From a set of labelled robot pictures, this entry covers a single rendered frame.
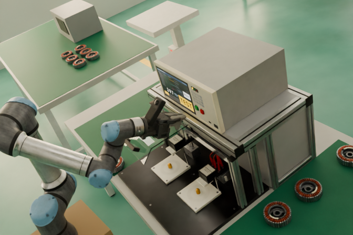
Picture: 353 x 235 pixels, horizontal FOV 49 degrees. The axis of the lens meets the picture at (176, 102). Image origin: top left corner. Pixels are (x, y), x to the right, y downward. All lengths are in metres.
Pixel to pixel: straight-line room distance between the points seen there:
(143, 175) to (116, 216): 1.00
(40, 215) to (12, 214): 1.82
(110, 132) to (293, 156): 0.85
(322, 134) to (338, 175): 0.28
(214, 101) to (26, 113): 0.71
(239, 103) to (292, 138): 0.32
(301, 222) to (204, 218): 0.40
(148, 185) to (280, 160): 0.65
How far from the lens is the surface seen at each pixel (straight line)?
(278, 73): 1.68
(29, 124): 1.58
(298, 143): 1.81
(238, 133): 1.56
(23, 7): 6.09
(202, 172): 1.78
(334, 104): 3.48
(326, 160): 1.94
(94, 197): 3.20
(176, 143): 1.89
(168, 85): 1.77
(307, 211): 1.74
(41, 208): 1.71
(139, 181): 2.00
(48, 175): 1.72
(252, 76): 1.57
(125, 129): 1.44
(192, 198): 1.82
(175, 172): 1.95
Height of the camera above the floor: 2.13
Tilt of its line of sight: 34 degrees down
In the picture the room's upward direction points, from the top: 17 degrees counter-clockwise
